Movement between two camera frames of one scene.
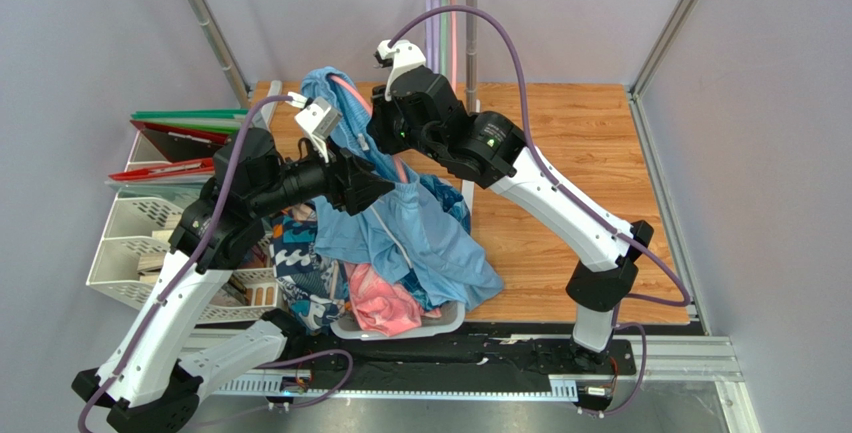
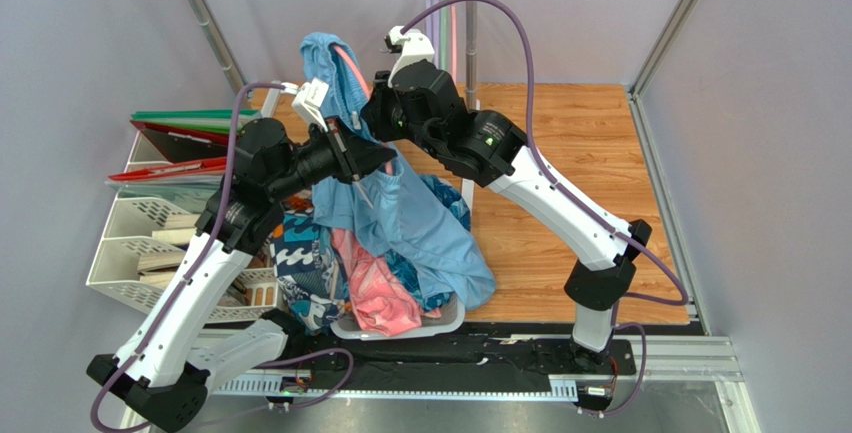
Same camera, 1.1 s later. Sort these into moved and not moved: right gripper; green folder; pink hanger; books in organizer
Moved: pink hanger
Not moved: right gripper; green folder; books in organizer
